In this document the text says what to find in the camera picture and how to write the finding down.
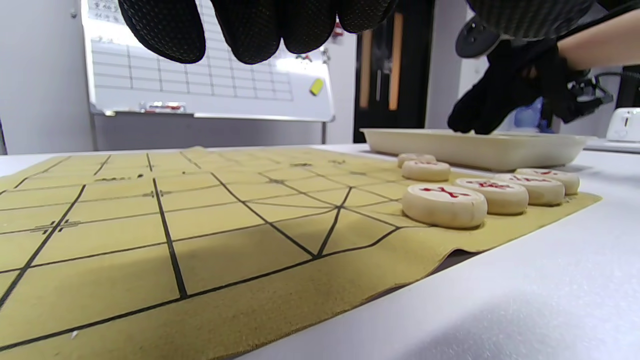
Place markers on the black door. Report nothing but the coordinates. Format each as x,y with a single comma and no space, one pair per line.
415,75

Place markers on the round red-marked chess piece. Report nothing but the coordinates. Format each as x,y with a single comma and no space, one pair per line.
426,171
562,179
542,189
500,197
445,207
414,157

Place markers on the yellow chess board mat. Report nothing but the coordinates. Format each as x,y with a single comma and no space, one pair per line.
225,260

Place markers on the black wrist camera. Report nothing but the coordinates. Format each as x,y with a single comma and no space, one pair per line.
582,97

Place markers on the pack of coloured magnets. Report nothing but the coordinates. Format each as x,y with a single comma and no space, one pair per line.
165,106

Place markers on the yellow whiteboard eraser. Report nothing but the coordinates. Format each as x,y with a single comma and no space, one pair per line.
316,86

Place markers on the blue plastic container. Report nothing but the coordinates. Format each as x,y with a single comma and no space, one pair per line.
527,117

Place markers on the white rolling whiteboard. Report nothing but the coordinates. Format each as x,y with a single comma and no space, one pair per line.
150,85

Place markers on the grey tracking controller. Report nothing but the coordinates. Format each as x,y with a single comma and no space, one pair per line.
525,20

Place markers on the white desktop device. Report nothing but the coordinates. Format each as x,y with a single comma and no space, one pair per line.
624,125

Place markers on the person's right forearm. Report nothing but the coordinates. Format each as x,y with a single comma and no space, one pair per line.
605,45

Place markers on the person's left hand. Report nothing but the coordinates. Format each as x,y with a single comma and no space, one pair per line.
165,25

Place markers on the person's right hand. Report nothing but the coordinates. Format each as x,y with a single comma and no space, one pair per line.
510,80

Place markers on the beige plastic tray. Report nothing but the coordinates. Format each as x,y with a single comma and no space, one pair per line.
475,150

